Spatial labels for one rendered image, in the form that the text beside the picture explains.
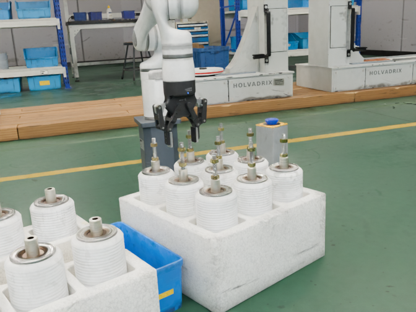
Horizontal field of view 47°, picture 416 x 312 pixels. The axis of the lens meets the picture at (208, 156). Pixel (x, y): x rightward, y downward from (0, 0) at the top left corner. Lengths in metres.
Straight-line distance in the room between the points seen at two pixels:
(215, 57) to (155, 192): 4.62
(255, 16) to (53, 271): 2.98
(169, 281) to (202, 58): 4.78
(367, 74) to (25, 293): 3.39
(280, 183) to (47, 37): 8.48
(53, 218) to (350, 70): 3.06
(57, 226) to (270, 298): 0.51
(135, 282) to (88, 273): 0.09
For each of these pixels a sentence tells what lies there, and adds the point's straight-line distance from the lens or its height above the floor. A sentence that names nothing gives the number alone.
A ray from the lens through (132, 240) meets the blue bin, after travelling 1.26.
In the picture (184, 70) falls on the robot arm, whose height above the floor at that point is 0.52.
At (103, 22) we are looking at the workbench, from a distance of 6.49.
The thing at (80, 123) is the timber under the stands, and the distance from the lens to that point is 3.10.
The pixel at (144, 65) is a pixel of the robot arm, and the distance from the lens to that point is 1.68.
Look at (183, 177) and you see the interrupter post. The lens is 1.15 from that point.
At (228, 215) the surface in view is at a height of 0.21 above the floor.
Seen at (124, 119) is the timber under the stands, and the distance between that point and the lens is 3.13.
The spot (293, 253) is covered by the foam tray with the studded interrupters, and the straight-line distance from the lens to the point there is 1.22.
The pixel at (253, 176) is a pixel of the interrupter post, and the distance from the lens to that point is 1.14.
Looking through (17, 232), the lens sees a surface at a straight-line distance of 1.07.
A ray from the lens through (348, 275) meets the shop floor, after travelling 1.26.
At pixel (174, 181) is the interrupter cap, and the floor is 0.25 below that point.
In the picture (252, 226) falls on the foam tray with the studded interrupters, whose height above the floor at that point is 0.17.
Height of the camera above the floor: 0.61
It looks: 15 degrees down
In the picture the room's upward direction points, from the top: 3 degrees counter-clockwise
